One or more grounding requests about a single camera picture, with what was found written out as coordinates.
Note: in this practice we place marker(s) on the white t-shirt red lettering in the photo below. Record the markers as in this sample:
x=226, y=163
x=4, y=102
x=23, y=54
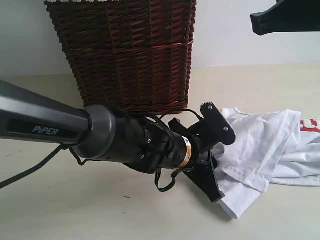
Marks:
x=275, y=147

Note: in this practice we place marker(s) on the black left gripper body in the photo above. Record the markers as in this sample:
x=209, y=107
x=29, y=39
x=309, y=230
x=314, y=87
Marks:
x=192, y=148

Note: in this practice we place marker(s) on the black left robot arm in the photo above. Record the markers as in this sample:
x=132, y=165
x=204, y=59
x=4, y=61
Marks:
x=98, y=133

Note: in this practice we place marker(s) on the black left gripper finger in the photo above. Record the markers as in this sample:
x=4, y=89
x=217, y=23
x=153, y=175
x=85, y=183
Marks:
x=202, y=174

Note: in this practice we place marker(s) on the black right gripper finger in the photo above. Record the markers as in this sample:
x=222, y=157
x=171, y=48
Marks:
x=288, y=16

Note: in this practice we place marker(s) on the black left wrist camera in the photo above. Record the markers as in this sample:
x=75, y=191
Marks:
x=220, y=129

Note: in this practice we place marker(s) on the dark red wicker basket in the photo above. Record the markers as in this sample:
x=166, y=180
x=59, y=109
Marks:
x=135, y=54

